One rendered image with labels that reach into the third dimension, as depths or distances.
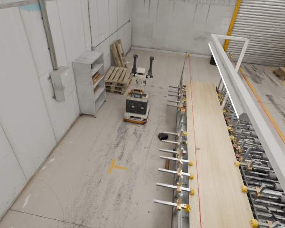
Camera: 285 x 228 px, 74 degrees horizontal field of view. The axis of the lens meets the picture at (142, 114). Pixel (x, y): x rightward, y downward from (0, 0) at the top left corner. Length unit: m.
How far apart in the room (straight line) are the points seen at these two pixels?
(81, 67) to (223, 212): 3.97
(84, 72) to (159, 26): 6.47
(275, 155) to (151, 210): 2.67
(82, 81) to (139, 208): 3.13
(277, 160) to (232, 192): 1.84
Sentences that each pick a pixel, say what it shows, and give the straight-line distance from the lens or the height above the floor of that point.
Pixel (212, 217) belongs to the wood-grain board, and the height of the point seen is 0.90.
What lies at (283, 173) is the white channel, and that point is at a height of 2.46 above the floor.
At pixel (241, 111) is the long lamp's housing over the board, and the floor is 2.37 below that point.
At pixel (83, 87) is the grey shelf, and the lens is 5.03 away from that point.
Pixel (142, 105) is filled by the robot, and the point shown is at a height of 0.58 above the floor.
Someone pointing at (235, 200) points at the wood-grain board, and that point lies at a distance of 3.08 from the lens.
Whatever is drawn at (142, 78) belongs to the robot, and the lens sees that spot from 4.89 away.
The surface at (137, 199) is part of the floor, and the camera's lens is 3.77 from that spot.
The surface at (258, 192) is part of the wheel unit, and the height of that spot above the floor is 1.00.
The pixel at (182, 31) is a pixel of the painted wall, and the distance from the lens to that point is 10.54.
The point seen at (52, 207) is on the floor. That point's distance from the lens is 3.90.
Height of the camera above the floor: 3.26
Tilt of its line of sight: 36 degrees down
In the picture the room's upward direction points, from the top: 5 degrees clockwise
